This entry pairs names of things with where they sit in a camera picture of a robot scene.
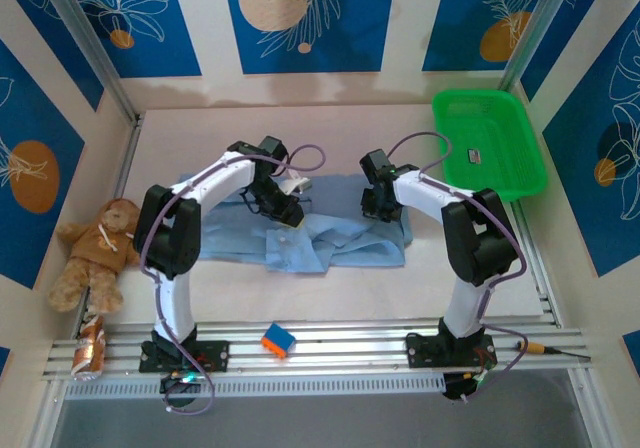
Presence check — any orange drink can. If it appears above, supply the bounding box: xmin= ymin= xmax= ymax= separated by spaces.
xmin=72 ymin=315 xmax=107 ymax=382

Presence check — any aluminium corner post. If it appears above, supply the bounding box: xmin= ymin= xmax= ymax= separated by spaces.
xmin=37 ymin=0 xmax=142 ymax=124
xmin=499 ymin=0 xmax=576 ymax=94

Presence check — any light blue long sleeve shirt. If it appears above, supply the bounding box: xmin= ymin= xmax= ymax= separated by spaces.
xmin=177 ymin=171 xmax=414 ymax=275

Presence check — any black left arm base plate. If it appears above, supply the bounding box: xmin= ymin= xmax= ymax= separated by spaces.
xmin=138 ymin=340 xmax=231 ymax=373

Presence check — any white slotted cable duct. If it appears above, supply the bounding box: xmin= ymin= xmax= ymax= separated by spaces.
xmin=63 ymin=373 xmax=447 ymax=400

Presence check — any brown teddy bear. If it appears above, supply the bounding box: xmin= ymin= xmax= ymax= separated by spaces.
xmin=48 ymin=198 xmax=147 ymax=314

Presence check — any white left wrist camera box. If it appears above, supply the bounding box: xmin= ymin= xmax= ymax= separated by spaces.
xmin=279 ymin=176 xmax=312 ymax=195

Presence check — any aluminium rail frame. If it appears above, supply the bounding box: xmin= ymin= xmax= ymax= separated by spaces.
xmin=42 ymin=317 xmax=592 ymax=383

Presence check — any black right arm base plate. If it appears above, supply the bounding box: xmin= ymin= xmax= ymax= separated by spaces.
xmin=404 ymin=331 xmax=497 ymax=369

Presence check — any black controller board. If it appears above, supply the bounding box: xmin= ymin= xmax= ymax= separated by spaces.
xmin=159 ymin=370 xmax=207 ymax=395
xmin=442 ymin=371 xmax=489 ymax=402

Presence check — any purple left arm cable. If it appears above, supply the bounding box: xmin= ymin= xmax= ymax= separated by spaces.
xmin=138 ymin=143 xmax=329 ymax=415

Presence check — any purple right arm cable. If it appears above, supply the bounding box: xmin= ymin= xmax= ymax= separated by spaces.
xmin=387 ymin=130 xmax=529 ymax=403

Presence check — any green plastic basket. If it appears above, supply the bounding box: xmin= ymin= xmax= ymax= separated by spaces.
xmin=432 ymin=89 xmax=549 ymax=203

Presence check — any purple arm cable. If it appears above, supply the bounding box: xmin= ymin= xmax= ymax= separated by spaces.
xmin=138 ymin=143 xmax=329 ymax=415
xmin=387 ymin=130 xmax=529 ymax=403

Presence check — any orange handled screwdriver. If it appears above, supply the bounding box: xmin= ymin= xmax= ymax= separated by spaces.
xmin=516 ymin=340 xmax=591 ymax=360

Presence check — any blue and orange block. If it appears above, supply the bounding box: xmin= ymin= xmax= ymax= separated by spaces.
xmin=261 ymin=322 xmax=295 ymax=360

